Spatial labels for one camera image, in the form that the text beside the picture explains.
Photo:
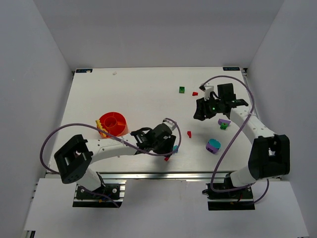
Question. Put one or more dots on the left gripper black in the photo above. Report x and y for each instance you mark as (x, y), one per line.
(168, 145)

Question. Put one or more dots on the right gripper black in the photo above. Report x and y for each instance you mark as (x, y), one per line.
(204, 107)

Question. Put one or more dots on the long yellow lego plate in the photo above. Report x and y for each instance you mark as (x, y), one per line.
(100, 127)

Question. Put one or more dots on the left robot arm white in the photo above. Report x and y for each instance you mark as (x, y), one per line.
(75, 156)

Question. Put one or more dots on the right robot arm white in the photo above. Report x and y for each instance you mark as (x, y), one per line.
(270, 152)

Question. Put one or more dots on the purple lego right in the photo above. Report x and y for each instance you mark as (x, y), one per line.
(221, 121)

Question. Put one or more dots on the bright green lego right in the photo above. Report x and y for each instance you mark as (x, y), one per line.
(223, 126)

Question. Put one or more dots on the dark green lego brick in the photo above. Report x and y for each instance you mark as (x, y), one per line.
(181, 90)

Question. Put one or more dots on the purple lego under teal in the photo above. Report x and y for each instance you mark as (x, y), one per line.
(214, 151)

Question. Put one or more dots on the right blue table label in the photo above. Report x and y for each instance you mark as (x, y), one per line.
(231, 68)

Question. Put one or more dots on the blue table label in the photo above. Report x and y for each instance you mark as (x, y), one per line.
(89, 70)
(231, 68)

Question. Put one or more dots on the orange round divided container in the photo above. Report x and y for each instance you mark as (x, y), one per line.
(115, 123)

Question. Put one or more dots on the left blue table label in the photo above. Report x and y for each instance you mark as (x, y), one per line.
(89, 70)

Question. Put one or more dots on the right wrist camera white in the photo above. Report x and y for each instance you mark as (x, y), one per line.
(207, 89)

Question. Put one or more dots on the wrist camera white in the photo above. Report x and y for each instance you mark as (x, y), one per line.
(171, 125)
(207, 89)

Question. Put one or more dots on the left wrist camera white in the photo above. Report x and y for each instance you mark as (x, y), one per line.
(171, 125)

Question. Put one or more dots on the table front metal rail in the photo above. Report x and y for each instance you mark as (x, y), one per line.
(177, 176)

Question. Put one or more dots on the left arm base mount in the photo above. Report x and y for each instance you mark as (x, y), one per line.
(110, 195)

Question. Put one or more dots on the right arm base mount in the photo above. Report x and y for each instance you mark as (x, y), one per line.
(238, 200)

